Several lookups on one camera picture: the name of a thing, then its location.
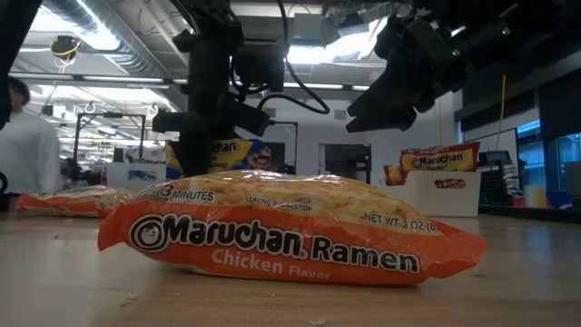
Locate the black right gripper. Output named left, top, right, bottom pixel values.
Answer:
left=347, top=17, right=468, bottom=134

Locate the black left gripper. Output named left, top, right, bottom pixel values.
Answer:
left=152, top=26, right=272, bottom=178

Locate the red beef ramen packet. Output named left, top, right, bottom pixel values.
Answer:
left=383, top=163, right=409, bottom=187
left=399, top=141, right=481, bottom=173

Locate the orange chicken ramen packet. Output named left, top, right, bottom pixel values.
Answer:
left=16, top=184, right=140, bottom=220
left=97, top=169, right=490, bottom=287

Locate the black cabinet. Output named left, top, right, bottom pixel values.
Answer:
left=319, top=144, right=373, bottom=185

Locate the long ceiling light bar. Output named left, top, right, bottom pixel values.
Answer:
left=8, top=71, right=190, bottom=88
left=283, top=82, right=371, bottom=92

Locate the white bin with red sticker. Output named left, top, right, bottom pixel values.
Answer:
left=383, top=170, right=482, bottom=218

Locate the grey ceiling unit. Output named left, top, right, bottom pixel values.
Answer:
left=292, top=12, right=327, bottom=46

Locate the distant black robot station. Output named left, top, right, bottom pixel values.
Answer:
left=61, top=156, right=108, bottom=187

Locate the person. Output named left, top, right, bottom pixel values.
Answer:
left=0, top=75, right=64, bottom=195

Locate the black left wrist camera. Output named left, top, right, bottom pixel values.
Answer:
left=232, top=41, right=287, bottom=94

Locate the black wire crate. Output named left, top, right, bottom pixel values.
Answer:
left=478, top=151, right=523, bottom=206

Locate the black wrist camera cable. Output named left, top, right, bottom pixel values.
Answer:
left=256, top=0, right=331, bottom=115

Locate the black ceiling cable reel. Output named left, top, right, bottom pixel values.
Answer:
left=49, top=35, right=83, bottom=61

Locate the black aluminium table frame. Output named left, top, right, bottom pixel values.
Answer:
left=478, top=203, right=581, bottom=224

